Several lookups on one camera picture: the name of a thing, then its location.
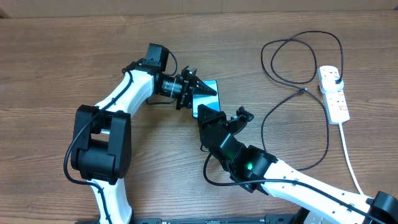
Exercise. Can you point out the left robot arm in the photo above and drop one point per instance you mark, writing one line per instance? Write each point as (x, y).
(100, 152)

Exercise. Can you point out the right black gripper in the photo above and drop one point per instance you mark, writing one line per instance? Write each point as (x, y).
(216, 117)

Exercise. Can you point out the Samsung Galaxy smartphone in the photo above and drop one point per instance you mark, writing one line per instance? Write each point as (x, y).
(212, 102)

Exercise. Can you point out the white charger plug adapter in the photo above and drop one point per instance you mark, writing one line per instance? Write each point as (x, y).
(329, 85)

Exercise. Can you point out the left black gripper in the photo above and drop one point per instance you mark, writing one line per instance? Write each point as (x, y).
(190, 87)

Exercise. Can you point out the white power strip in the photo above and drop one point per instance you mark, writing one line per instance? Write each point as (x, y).
(335, 102)

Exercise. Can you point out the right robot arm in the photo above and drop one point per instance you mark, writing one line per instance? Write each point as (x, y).
(255, 169)

